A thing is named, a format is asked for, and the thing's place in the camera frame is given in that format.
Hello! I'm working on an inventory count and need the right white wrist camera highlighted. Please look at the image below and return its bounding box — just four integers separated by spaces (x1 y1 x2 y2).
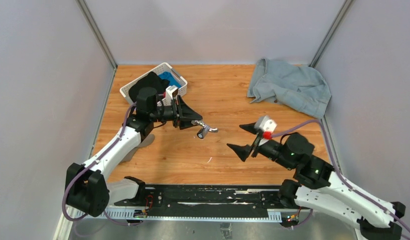
254 115 277 138

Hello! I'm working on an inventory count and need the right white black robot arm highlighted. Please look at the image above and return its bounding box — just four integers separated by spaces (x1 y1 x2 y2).
229 118 406 240

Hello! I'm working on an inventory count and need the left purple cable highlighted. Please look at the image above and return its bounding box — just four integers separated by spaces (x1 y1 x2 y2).
61 93 169 227

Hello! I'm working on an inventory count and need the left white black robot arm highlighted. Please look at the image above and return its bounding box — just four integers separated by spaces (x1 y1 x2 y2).
61 87 216 221

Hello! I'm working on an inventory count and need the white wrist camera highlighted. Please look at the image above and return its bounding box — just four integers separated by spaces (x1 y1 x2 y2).
254 115 277 138
164 85 179 102

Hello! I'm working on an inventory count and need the grey-blue denim garment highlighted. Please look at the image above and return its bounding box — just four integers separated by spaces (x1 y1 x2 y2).
246 58 332 119

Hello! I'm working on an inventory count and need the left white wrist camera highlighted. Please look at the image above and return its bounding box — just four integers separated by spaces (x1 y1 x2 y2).
164 85 179 102

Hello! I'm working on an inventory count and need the chrome water faucet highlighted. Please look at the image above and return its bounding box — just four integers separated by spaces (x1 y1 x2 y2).
195 120 219 139

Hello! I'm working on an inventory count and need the black cloth in basket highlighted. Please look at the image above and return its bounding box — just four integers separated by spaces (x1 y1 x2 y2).
128 72 170 102

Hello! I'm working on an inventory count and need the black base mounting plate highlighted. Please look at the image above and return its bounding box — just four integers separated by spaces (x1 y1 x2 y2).
115 184 304 222

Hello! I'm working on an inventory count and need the blue cloth in basket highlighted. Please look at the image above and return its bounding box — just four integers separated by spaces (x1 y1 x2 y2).
158 71 181 88

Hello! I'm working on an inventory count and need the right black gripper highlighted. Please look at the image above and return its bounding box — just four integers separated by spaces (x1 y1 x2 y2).
226 122 293 170

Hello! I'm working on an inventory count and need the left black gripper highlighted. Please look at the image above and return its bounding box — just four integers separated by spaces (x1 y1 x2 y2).
150 96 203 131

